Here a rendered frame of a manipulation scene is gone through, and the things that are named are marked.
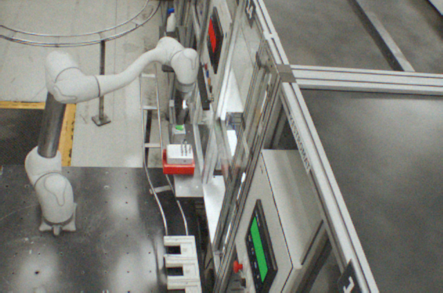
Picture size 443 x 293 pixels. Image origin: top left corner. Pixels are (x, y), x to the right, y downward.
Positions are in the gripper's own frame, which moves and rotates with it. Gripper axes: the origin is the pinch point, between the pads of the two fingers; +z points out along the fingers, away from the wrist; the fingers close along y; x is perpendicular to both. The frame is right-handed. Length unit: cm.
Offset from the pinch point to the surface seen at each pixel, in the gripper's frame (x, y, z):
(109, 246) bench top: 36, -50, 41
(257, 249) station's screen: -7, -118, -52
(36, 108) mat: 97, 134, 107
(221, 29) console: -9, -16, -64
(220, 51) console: -9, -21, -56
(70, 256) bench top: 54, -55, 41
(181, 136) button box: -0.8, -3.9, 8.3
